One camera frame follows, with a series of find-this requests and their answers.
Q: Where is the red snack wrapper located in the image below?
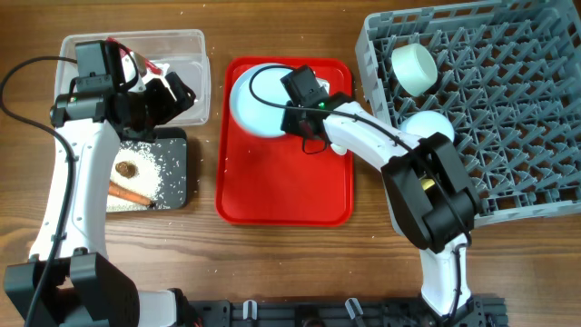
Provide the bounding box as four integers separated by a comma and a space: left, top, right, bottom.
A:
120, 46, 163, 76

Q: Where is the brown food scrap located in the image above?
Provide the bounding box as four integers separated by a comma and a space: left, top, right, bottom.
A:
114, 161, 137, 179

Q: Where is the white rice pile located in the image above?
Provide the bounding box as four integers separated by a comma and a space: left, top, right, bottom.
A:
105, 139, 187, 213

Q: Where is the orange carrot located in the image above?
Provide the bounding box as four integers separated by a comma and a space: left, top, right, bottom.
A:
108, 182, 154, 207

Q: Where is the light blue bowl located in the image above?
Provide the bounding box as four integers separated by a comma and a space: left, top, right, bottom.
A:
399, 111, 455, 142

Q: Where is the green bowl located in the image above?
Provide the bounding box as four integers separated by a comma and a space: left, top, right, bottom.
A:
391, 44, 438, 97

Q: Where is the white plastic spoon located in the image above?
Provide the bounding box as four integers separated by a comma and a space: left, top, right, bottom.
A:
330, 144, 348, 155

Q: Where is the yellow cup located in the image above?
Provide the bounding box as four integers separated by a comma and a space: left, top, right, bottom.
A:
420, 178, 436, 191

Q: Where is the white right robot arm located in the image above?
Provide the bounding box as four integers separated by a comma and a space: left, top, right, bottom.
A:
281, 93, 481, 325

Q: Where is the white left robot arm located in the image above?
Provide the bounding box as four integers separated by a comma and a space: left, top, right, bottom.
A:
5, 73, 202, 326

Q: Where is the grey-blue dishwasher rack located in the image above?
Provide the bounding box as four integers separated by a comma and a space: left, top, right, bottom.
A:
355, 1, 580, 226

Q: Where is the black tray bin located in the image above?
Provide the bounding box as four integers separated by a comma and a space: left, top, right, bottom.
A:
103, 127, 189, 213

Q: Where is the clear plastic bin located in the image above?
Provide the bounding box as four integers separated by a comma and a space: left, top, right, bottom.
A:
60, 29, 211, 126

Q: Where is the red plastic tray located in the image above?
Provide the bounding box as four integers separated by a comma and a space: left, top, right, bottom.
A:
215, 56, 354, 227

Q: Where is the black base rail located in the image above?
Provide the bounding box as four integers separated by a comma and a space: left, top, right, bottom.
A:
191, 296, 509, 327

